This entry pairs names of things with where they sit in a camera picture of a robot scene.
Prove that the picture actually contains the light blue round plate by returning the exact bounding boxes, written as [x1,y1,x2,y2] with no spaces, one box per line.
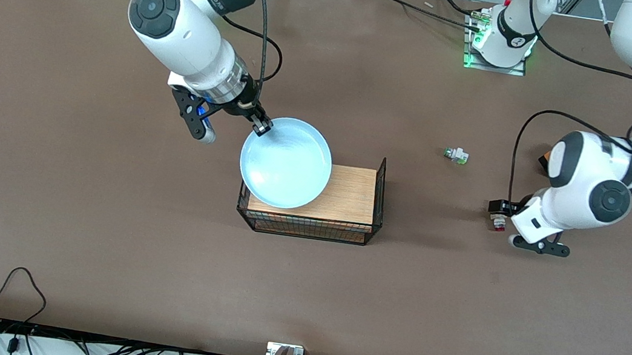
[234,111,338,215]

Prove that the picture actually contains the black left camera mount bracket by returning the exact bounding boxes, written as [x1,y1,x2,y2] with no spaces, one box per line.
[509,226,573,259]

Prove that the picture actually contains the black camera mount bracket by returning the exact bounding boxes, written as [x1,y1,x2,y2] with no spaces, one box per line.
[166,85,219,142]
[509,226,573,259]

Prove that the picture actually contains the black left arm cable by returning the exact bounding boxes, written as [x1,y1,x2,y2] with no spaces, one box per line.
[499,0,632,224]

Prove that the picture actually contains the black right camera mount bracket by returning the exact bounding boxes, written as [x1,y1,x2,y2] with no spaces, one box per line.
[166,85,219,142]

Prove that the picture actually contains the black wire rack wooden top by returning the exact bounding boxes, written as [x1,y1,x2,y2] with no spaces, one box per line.
[234,139,391,249]

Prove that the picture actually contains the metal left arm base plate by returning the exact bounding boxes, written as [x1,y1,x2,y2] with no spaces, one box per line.
[461,5,535,78]

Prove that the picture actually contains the long black table cable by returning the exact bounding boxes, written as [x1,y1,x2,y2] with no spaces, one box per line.
[357,0,489,32]

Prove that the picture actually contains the short black table cable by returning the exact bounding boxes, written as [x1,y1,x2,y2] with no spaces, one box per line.
[432,0,486,21]

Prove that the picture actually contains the silver camera mount block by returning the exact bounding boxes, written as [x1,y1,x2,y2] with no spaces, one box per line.
[265,341,306,355]

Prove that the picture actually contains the looped black cable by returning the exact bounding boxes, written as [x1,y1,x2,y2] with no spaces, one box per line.
[0,264,51,328]

